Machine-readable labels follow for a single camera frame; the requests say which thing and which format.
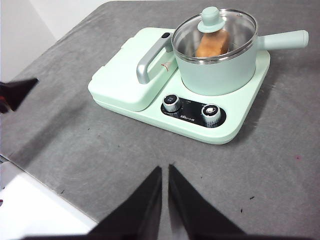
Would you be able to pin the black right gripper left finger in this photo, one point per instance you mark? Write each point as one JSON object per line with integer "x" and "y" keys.
{"x": 135, "y": 215}

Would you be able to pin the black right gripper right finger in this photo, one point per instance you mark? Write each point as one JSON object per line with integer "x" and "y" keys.
{"x": 200, "y": 217}

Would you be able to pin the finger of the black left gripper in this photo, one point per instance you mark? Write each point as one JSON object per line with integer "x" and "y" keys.
{"x": 15, "y": 92}

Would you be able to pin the brown potato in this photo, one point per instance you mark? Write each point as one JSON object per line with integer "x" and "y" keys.
{"x": 210, "y": 46}

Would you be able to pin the glass lid with green knob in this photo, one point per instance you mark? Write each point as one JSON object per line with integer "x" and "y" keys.
{"x": 210, "y": 17}

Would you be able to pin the mint green steamer pot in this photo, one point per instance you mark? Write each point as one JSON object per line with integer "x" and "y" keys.
{"x": 217, "y": 75}

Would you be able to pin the silver control knob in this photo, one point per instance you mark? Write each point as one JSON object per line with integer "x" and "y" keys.
{"x": 171, "y": 102}
{"x": 211, "y": 113}

